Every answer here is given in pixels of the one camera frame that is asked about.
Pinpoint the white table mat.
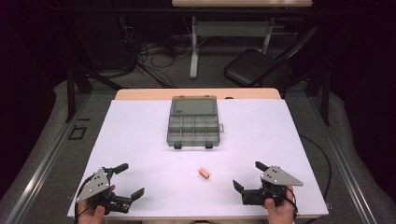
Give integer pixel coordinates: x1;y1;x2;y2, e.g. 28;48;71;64
67;98;330;218

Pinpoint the black floor cable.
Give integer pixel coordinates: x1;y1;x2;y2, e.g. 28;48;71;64
298;134;332;202

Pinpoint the bundle of floor cables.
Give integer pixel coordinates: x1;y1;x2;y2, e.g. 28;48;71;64
116;15;194;90

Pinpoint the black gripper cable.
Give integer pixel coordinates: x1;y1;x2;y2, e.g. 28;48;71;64
74;175;95;224
274;189;300;219

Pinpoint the white-legged background desk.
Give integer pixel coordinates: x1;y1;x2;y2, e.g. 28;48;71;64
171;0;314;80

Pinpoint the wooden table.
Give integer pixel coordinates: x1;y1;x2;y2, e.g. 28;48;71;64
114;88;282;101

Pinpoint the person's right hand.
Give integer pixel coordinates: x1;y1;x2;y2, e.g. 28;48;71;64
264;186;296;224

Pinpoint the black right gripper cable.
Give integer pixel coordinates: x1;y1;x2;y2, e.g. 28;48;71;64
274;189;300;219

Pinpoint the black folding chair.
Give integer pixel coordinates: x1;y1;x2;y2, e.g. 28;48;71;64
223;25;320;89

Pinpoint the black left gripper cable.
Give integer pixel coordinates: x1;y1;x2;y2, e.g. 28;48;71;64
74;175;95;224

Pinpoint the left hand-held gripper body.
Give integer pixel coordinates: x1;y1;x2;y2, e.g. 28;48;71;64
76;167;132;216

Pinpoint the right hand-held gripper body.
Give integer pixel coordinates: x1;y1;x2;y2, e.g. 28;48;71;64
241;165;304;206

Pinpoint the person's left hand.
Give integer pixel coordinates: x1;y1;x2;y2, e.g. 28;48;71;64
77;185;117;224

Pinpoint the black metal stand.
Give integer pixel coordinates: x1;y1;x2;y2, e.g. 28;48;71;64
279;62;332;126
64;15;126;124

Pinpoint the metal floor rail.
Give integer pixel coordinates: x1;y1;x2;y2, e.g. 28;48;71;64
4;92;92;224
307;95;377;224

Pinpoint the grey plastic compartment box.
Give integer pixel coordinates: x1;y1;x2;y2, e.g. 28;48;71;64
165;95;225;150

